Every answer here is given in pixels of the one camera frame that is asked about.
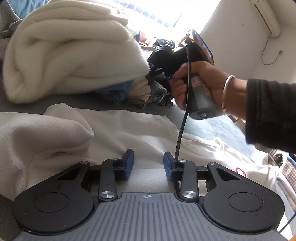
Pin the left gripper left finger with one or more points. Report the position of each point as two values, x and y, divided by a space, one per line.
113 170

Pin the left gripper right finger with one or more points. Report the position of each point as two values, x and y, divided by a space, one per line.
184 175

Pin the cream white sweatshirt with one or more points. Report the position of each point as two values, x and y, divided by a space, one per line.
35 147

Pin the dark sleeved right forearm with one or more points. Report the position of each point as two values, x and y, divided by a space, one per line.
270 114

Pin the folded clothes stack on floor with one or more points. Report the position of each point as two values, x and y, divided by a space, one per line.
288 170

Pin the person's right hand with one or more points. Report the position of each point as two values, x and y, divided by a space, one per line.
229 95

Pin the black white plaid garment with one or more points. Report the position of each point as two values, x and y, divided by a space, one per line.
160 90

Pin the beige folded garment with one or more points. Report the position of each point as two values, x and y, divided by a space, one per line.
140 92

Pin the dark blue folded garment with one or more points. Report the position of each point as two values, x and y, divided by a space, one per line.
115 93

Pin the cream folded knit sweater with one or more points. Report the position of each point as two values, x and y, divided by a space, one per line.
70 47

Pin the blue quilted duvet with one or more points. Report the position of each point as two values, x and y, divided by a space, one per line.
23 8

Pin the white wall air conditioner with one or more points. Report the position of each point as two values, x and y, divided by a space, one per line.
267 16

